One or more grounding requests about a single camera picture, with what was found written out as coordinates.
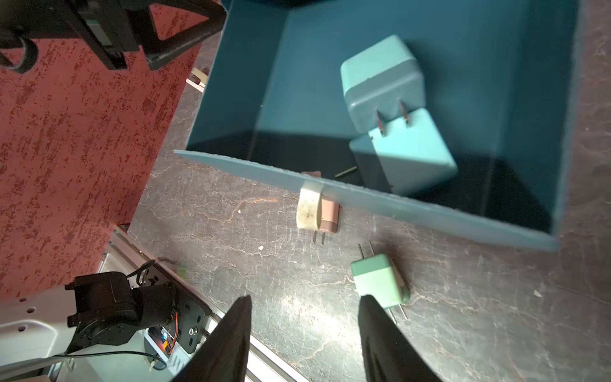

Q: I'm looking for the pink plug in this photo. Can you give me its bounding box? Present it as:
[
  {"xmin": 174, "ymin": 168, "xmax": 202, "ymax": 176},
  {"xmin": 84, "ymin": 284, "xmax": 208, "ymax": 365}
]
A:
[{"xmin": 296, "ymin": 184, "xmax": 340, "ymax": 245}]

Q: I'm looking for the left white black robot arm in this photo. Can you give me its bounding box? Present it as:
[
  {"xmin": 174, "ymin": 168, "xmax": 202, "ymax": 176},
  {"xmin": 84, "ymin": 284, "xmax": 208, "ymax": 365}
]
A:
[{"xmin": 1, "ymin": 1, "xmax": 226, "ymax": 377}]

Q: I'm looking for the beige stapler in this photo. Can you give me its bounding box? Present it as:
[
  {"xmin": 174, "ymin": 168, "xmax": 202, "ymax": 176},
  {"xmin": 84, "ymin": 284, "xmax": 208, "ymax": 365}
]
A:
[{"xmin": 186, "ymin": 68, "xmax": 208, "ymax": 93}]

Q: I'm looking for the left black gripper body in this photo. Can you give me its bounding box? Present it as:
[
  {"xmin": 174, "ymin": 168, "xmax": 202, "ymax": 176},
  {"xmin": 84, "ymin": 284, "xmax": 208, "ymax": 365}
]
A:
[{"xmin": 118, "ymin": 0, "xmax": 228, "ymax": 72}]

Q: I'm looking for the teal plug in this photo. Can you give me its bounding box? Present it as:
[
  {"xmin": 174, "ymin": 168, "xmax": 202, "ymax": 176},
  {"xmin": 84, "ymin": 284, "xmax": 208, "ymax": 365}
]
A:
[
  {"xmin": 349, "ymin": 108, "xmax": 458, "ymax": 197},
  {"xmin": 340, "ymin": 35, "xmax": 426, "ymax": 133}
]

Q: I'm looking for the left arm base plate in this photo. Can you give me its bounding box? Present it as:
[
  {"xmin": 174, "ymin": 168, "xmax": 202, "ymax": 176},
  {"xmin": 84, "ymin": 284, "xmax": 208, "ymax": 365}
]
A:
[{"xmin": 140, "ymin": 265, "xmax": 213, "ymax": 362}]

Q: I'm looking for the teal drawer cabinet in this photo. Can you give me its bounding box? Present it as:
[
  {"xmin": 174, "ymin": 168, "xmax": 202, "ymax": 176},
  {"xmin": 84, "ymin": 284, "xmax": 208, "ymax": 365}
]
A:
[{"xmin": 180, "ymin": 1, "xmax": 583, "ymax": 251}]

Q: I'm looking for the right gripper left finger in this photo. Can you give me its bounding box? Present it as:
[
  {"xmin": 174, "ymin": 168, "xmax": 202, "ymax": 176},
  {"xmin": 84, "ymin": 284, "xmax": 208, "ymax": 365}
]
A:
[{"xmin": 174, "ymin": 295, "xmax": 252, "ymax": 381}]

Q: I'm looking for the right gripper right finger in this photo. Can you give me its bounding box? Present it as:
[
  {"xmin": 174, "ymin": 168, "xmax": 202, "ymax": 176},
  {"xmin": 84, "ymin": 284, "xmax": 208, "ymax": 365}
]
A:
[{"xmin": 358, "ymin": 295, "xmax": 441, "ymax": 382}]

